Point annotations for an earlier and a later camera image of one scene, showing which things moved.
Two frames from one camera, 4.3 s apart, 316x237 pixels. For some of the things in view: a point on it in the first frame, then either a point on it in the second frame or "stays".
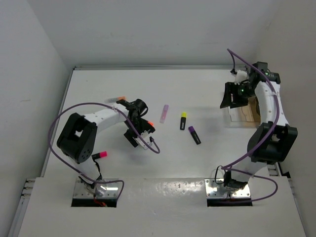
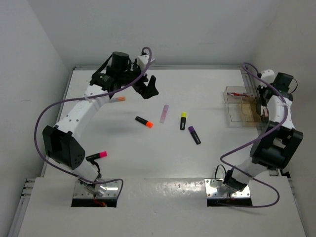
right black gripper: (230, 88) -> (261, 90)
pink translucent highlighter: (164, 114) stays
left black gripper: (130, 136) -> (146, 91)
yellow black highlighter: (183, 121) stays
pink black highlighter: (101, 154) stays
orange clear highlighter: (114, 99) stays
